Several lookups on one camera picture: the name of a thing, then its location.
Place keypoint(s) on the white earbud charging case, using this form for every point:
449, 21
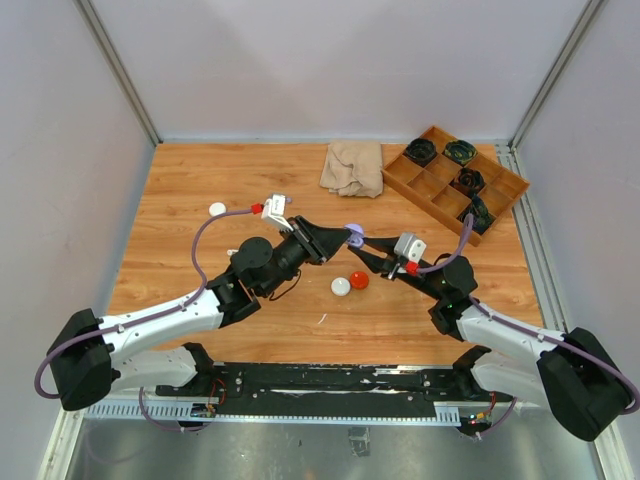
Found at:
340, 286

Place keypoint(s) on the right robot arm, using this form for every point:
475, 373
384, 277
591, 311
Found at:
569, 374

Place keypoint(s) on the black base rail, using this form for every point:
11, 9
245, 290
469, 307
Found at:
326, 391

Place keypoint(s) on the beige folded cloth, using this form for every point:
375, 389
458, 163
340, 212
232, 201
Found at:
353, 169

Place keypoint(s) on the orange round case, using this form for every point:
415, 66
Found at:
359, 280

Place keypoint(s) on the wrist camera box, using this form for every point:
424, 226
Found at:
409, 247
273, 213

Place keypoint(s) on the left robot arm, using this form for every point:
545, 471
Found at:
85, 358

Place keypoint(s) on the dark rolled sock top-left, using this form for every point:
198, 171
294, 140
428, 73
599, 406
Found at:
421, 151

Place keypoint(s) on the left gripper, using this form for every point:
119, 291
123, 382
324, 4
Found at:
320, 243

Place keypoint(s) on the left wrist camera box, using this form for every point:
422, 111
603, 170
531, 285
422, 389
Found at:
273, 213

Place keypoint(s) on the purple round case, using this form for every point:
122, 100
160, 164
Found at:
356, 238

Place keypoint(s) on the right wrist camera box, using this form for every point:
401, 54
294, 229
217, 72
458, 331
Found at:
409, 247

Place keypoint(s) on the white round case far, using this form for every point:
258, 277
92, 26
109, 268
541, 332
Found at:
217, 208

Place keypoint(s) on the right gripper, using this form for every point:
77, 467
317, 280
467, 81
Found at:
389, 265

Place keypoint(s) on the dark rolled sock middle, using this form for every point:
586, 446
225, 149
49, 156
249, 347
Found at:
468, 182

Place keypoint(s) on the dark rolled sock top-right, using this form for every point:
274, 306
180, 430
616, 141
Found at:
460, 151

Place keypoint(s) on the wooden compartment tray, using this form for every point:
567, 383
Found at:
429, 188

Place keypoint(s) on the dark rolled sock bottom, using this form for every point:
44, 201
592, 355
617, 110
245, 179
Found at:
482, 218

